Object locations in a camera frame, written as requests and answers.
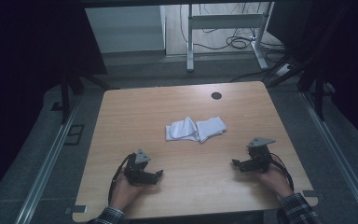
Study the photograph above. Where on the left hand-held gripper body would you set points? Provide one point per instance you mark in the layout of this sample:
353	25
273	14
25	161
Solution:
138	169

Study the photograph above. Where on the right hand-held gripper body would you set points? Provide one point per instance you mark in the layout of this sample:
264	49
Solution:
258	158

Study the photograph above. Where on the white ribbed sock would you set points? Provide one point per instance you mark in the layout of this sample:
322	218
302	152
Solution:
181	130
213	127

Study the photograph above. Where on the person's left hand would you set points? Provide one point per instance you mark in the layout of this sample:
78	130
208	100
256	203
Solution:
124	193

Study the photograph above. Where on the person's right hand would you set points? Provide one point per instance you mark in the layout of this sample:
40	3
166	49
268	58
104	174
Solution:
275	182

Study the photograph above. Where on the black round table grommet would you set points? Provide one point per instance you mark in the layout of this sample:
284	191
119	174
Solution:
216	95

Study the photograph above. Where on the black metal stand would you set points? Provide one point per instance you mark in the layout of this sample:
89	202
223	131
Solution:
318	93
65	99

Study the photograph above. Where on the white power strip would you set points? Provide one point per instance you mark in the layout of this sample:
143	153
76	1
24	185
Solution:
283	70

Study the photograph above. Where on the white cabinet panel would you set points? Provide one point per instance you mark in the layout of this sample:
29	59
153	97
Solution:
124	29

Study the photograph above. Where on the grey metal floor rail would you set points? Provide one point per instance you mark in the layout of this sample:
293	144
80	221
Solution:
43	168
338	155

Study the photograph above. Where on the white metal desk frame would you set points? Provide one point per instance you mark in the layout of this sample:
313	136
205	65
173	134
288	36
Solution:
227	21

